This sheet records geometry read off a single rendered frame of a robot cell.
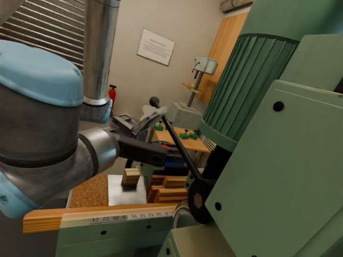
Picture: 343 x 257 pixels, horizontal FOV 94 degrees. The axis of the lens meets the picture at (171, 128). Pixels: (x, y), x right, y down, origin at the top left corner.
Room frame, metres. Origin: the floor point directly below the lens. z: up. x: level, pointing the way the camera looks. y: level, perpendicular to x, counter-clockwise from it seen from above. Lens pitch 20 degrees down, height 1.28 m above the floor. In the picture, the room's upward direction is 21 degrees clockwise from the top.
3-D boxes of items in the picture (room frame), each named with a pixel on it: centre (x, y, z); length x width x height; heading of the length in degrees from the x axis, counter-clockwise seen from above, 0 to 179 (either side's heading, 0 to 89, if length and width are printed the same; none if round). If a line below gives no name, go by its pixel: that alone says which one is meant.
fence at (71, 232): (0.34, -0.13, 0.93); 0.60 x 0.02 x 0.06; 119
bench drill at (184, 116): (2.84, -0.15, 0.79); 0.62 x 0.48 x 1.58; 22
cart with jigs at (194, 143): (1.92, -0.12, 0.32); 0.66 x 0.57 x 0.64; 115
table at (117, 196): (0.47, -0.06, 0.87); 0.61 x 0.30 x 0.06; 119
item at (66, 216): (0.36, -0.13, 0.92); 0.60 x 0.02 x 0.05; 119
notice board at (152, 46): (3.26, 0.79, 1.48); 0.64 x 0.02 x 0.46; 114
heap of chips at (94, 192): (0.33, 0.14, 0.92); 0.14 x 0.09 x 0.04; 29
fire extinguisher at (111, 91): (2.94, 1.29, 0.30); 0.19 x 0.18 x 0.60; 24
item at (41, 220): (0.36, -0.09, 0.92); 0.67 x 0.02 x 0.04; 119
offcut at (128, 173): (0.43, 0.07, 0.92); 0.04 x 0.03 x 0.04; 125
